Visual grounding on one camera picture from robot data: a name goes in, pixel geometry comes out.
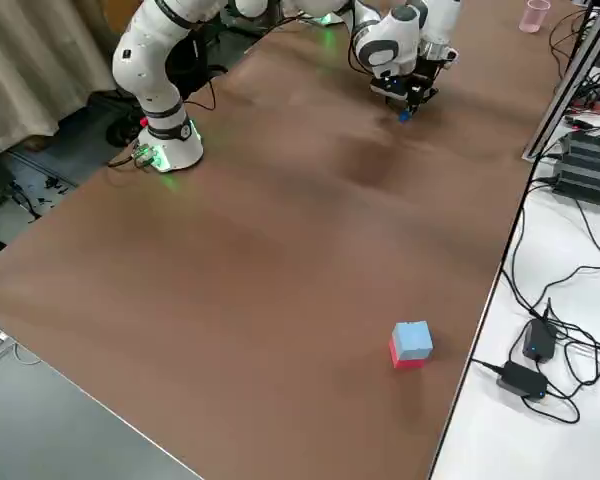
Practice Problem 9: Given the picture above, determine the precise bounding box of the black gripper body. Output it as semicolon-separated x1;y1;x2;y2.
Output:
408;58;442;104

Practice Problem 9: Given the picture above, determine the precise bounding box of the pink plastic cup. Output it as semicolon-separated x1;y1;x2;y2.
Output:
519;0;551;34

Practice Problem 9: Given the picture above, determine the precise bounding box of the black finned power supply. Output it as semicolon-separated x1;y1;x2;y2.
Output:
551;149;600;207
559;130;600;166

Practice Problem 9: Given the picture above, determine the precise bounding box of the light blue foam block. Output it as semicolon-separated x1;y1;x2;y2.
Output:
392;321;434;361

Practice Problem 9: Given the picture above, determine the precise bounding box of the red foam block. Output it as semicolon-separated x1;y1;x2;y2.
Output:
389;337;428;371

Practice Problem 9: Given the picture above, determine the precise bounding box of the black power adapter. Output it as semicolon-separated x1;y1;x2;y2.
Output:
522;319;556;364
496;360;550;401

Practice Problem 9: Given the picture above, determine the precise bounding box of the white desk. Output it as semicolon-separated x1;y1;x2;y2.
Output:
429;29;600;480

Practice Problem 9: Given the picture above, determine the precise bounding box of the beige curtain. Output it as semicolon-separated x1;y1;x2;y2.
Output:
0;0;149;162

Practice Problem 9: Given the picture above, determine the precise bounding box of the grey side desk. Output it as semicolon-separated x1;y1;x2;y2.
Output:
0;315;204;480

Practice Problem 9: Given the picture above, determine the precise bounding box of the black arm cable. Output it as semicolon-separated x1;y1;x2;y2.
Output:
347;14;381;77

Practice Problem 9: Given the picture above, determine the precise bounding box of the aluminium frame post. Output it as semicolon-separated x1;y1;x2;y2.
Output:
521;0;600;162

